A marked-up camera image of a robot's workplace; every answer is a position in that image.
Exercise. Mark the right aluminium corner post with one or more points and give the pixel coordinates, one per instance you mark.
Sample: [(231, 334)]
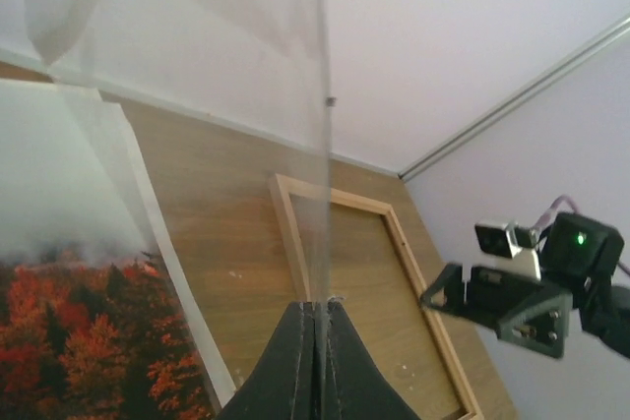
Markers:
[(519, 97)]

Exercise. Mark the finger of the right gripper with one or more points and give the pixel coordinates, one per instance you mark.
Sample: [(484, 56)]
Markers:
[(446, 294)]

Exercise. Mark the clear plastic frame sheet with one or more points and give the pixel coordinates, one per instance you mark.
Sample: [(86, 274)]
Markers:
[(259, 69)]

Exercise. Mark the light wooden picture frame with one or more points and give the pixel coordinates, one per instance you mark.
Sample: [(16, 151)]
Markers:
[(433, 321)]

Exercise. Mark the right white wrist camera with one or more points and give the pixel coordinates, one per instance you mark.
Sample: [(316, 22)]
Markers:
[(499, 240)]

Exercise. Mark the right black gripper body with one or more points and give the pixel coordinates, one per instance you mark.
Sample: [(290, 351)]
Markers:
[(529, 313)]

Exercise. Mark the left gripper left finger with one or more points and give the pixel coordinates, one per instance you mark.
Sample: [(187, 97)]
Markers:
[(280, 386)]

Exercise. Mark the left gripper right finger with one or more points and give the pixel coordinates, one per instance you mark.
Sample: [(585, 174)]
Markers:
[(352, 387)]

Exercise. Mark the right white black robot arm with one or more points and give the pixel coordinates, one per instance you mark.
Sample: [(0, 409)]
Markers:
[(542, 274)]

